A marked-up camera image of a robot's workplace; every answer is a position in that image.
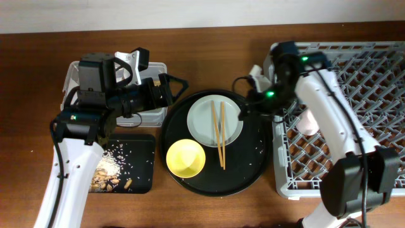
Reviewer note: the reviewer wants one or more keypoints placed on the yellow bowl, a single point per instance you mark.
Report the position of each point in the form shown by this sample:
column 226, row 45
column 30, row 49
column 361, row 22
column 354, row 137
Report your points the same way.
column 185, row 158

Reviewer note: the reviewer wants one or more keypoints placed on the light grey round plate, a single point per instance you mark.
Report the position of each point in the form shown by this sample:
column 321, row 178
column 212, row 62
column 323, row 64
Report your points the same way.
column 200, row 120

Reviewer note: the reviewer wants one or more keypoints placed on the clear plastic waste bin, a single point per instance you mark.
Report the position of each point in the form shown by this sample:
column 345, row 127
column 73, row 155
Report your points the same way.
column 151, row 118

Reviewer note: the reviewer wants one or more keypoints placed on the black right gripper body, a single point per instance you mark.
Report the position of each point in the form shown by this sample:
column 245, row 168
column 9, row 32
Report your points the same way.
column 267, row 102

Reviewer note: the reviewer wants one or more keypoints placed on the wooden chopstick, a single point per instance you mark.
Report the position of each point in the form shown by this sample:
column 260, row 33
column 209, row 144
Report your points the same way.
column 223, row 133
column 220, row 154

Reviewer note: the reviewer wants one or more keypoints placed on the grey dishwasher rack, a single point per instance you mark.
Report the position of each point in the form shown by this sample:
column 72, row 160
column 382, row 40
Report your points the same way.
column 371, row 76

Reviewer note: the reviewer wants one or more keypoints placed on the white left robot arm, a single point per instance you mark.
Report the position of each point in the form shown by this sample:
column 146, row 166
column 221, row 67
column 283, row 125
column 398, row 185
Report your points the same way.
column 109, row 87

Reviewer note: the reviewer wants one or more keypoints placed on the nut and rice food scraps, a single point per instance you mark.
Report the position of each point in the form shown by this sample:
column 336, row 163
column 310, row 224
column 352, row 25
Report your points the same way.
column 107, row 172

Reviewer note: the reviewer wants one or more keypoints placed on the black rectangular tray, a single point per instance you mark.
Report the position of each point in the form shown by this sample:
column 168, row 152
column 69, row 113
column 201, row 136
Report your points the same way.
column 139, row 158

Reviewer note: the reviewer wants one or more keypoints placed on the pink plastic cup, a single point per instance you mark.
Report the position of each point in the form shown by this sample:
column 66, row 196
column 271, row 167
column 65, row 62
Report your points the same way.
column 307, row 124

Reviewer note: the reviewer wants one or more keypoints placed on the round black tray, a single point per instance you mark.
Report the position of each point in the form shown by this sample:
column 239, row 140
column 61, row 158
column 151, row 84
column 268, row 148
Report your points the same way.
column 246, row 158

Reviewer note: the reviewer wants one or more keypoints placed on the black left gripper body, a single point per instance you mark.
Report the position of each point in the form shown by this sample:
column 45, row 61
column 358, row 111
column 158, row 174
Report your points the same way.
column 145, row 98

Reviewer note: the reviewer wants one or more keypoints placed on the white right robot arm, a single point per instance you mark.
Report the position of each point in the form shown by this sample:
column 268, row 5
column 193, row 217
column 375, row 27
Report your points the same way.
column 363, row 173

